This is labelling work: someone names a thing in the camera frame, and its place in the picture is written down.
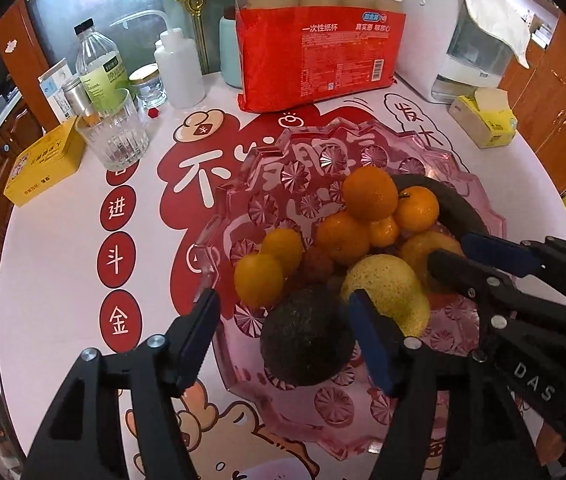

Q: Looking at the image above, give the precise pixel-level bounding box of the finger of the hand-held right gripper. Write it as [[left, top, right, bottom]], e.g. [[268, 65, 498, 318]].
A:
[[428, 249, 566, 331], [460, 233, 566, 311]]

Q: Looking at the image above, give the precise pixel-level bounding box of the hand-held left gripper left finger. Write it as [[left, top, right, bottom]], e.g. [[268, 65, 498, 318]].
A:
[[23, 289, 221, 480]]

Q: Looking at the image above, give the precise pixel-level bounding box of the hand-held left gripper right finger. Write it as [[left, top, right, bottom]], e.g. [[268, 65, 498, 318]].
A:
[[349, 289, 564, 480]]

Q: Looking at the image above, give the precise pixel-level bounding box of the red yellow apple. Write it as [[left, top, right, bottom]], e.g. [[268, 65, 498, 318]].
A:
[[398, 230, 464, 291]]

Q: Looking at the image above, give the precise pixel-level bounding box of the dark overripe banana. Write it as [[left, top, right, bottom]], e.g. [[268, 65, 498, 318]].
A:
[[393, 175, 491, 241]]

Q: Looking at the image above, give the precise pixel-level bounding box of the yellow speckled pear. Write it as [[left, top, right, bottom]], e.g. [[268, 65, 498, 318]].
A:
[[340, 254, 431, 338]]

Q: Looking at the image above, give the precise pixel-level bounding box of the dark avocado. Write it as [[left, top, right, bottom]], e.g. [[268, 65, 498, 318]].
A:
[[262, 287, 364, 390]]

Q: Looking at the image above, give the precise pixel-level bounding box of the orange mandarin with stem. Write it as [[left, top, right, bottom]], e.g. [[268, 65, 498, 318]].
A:
[[394, 186, 440, 233]]

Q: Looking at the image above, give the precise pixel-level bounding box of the smooth yellow-orange citrus fruit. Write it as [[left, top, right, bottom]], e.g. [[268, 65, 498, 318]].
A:
[[234, 253, 285, 307], [260, 228, 304, 276]]

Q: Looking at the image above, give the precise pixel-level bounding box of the small orange mandarin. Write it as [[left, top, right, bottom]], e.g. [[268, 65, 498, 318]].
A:
[[369, 215, 401, 248]]

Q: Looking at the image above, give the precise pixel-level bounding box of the dried red fruit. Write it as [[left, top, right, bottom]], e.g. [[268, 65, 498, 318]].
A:
[[303, 247, 336, 286]]

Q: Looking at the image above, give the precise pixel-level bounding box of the large orange mandarin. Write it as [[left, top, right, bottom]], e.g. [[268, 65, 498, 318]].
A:
[[342, 166, 398, 222]]

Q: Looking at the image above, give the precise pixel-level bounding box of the pink glass fruit bowl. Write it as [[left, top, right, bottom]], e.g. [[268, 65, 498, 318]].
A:
[[195, 127, 508, 461]]

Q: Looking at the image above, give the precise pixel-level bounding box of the yellow tissue box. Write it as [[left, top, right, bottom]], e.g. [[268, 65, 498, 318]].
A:
[[449, 87, 518, 148]]

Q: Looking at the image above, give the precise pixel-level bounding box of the wooden cabinet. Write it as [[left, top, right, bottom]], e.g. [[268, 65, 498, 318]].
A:
[[498, 10, 566, 196]]

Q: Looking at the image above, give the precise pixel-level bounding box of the clear drinking glass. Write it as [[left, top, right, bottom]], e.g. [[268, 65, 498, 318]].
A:
[[75, 89, 151, 171]]

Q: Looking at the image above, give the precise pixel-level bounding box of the white countertop appliance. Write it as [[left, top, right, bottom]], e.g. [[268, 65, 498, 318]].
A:
[[398, 0, 534, 103]]

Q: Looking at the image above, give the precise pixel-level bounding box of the yellow tin box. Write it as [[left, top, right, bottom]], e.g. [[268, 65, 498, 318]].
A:
[[3, 119, 86, 207]]

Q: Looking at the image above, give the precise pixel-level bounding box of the white cloth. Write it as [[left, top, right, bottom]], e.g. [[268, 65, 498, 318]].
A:
[[455, 0, 534, 68]]

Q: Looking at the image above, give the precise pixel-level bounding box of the small glass jar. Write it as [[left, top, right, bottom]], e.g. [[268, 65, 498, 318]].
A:
[[129, 65, 168, 108]]

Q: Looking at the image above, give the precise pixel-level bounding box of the white plastic squeeze bottle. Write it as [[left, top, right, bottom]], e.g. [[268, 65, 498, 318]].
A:
[[108, 10, 206, 109]]

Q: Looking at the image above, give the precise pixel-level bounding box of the red pack of paper cups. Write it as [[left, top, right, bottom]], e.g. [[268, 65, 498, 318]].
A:
[[235, 0, 408, 113]]

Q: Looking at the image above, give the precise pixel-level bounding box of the metal can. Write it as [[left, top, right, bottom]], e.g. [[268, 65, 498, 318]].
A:
[[61, 78, 98, 121]]

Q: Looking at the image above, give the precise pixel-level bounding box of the pale green container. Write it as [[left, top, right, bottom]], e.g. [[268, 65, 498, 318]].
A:
[[219, 10, 244, 88]]

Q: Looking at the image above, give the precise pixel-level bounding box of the white and blue carton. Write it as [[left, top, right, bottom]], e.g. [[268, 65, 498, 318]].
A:
[[38, 57, 81, 126]]

